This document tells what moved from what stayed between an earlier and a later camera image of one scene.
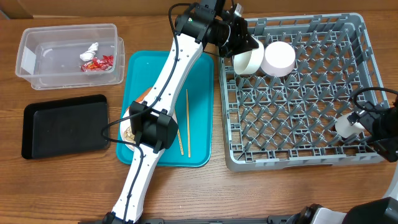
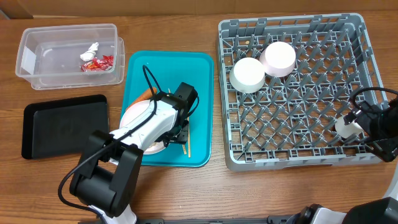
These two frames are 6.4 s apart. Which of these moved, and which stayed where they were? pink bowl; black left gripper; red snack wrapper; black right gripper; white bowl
Moved: black left gripper; white bowl
Stayed: pink bowl; black right gripper; red snack wrapper
